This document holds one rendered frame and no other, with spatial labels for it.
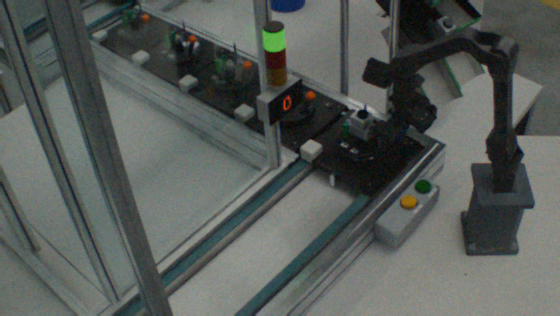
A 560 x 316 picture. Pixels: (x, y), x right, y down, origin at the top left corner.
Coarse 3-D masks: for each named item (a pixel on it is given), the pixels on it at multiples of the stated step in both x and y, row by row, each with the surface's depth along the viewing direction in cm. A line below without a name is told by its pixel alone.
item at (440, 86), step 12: (384, 36) 182; (444, 60) 186; (420, 72) 186; (432, 72) 188; (444, 72) 188; (432, 84) 187; (444, 84) 189; (456, 84) 186; (432, 96) 187; (444, 96) 189; (456, 96) 189
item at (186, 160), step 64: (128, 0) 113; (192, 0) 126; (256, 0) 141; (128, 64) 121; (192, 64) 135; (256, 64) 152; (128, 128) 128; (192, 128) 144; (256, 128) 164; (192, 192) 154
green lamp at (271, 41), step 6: (264, 36) 146; (270, 36) 145; (276, 36) 145; (282, 36) 146; (264, 42) 147; (270, 42) 146; (276, 42) 146; (282, 42) 147; (264, 48) 148; (270, 48) 147; (276, 48) 147; (282, 48) 148
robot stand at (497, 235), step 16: (480, 176) 157; (480, 192) 153; (528, 192) 152; (480, 208) 151; (496, 208) 151; (512, 208) 151; (528, 208) 150; (464, 224) 170; (480, 224) 158; (496, 224) 156; (512, 224) 156; (464, 240) 167; (480, 240) 161; (496, 240) 161; (512, 240) 162
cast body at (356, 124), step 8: (360, 112) 171; (368, 112) 171; (352, 120) 173; (360, 120) 171; (368, 120) 171; (352, 128) 174; (360, 128) 172; (368, 128) 173; (360, 136) 174; (368, 136) 173
